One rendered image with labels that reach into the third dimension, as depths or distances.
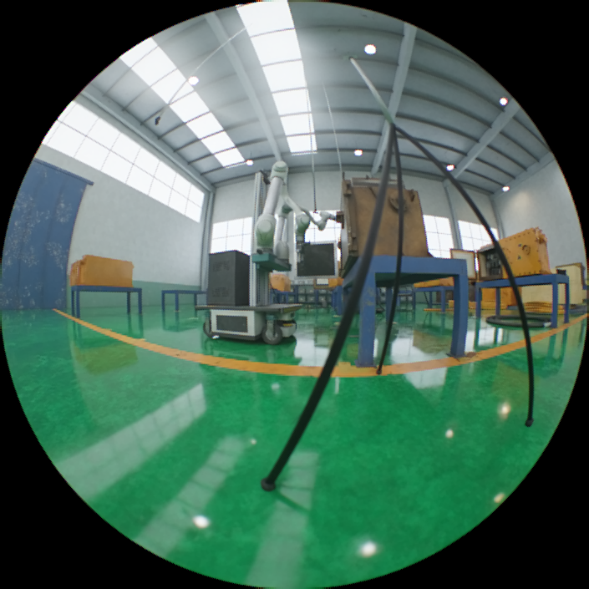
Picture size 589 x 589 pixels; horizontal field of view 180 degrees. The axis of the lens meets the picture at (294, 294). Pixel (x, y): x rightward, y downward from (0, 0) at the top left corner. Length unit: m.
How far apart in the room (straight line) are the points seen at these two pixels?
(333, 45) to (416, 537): 9.26
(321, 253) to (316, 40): 8.03
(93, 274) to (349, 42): 10.20
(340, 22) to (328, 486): 9.13
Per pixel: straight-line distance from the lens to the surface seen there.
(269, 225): 1.38
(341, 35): 8.85
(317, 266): 2.71
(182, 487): 0.50
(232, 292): 1.71
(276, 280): 7.64
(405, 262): 1.14
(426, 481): 0.52
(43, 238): 8.54
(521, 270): 3.35
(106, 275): 4.93
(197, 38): 9.21
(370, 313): 1.06
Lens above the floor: 0.40
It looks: 1 degrees up
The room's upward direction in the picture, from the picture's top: straight up
